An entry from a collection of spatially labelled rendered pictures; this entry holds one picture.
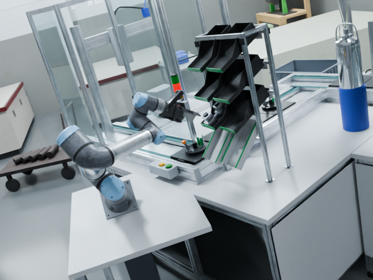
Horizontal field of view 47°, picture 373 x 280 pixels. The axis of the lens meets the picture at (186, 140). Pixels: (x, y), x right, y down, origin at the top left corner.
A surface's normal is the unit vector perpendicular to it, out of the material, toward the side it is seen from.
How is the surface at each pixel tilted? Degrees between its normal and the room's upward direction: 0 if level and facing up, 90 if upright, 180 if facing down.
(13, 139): 90
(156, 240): 0
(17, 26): 90
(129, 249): 0
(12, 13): 90
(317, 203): 90
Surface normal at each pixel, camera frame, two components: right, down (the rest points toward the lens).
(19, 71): 0.22, 0.31
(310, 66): -0.73, 0.40
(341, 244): 0.64, 0.13
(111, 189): 0.08, -0.33
